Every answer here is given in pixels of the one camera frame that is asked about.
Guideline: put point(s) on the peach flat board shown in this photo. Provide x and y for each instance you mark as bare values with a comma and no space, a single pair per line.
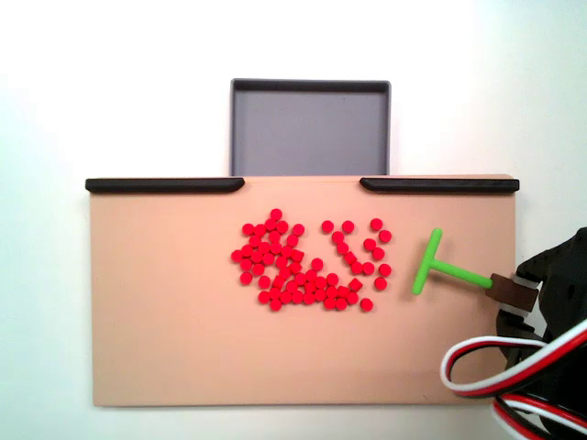
160,298

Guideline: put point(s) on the green T-shaped pusher tool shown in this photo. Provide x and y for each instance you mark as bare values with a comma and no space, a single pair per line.
458,272

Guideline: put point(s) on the black edge rail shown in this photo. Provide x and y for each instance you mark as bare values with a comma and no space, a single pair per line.
440,185
160,185

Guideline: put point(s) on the grey container tray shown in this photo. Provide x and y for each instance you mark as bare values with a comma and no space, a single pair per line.
309,133

